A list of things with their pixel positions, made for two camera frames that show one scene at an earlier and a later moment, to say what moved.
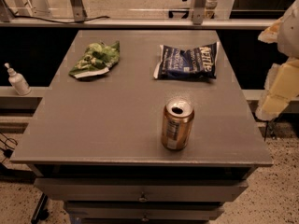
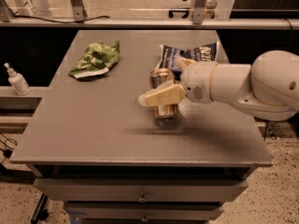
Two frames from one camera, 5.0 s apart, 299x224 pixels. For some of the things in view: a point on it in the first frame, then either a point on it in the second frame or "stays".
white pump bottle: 18,81 stays
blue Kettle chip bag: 194,63 stays
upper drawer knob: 143,198 stays
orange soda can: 177,119 to 159,77
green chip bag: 97,59 stays
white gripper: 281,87 to 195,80
